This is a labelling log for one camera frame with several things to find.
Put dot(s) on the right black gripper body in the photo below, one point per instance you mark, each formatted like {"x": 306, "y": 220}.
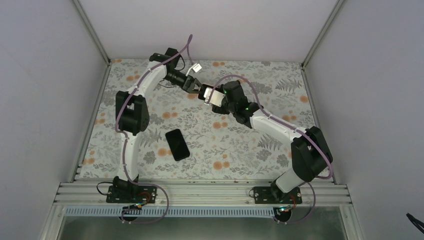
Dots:
{"x": 215, "y": 109}

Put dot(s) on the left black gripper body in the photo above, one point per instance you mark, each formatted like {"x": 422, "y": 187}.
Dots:
{"x": 185, "y": 86}

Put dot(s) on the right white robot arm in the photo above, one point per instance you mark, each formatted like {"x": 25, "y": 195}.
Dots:
{"x": 309, "y": 150}

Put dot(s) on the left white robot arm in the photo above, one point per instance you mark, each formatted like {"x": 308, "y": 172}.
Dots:
{"x": 132, "y": 114}

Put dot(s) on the black phone on table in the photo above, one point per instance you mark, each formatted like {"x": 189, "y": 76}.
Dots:
{"x": 177, "y": 145}

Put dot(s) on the floral table mat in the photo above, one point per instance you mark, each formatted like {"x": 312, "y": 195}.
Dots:
{"x": 220, "y": 148}

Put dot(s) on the black object at edge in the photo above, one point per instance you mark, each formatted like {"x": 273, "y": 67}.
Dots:
{"x": 416, "y": 222}

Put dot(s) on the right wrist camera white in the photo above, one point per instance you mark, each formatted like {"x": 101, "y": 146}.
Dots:
{"x": 213, "y": 97}

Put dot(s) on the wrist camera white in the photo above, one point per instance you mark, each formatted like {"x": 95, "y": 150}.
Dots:
{"x": 196, "y": 67}
{"x": 213, "y": 97}

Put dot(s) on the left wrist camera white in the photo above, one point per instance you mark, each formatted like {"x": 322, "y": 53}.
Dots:
{"x": 196, "y": 67}

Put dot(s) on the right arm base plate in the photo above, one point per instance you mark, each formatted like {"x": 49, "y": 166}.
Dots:
{"x": 263, "y": 195}

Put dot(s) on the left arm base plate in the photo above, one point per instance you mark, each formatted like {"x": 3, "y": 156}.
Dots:
{"x": 139, "y": 195}

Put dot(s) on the aluminium mounting rail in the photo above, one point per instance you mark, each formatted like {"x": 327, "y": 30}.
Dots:
{"x": 177, "y": 193}

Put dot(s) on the slotted cable duct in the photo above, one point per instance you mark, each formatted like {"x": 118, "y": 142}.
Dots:
{"x": 172, "y": 211}

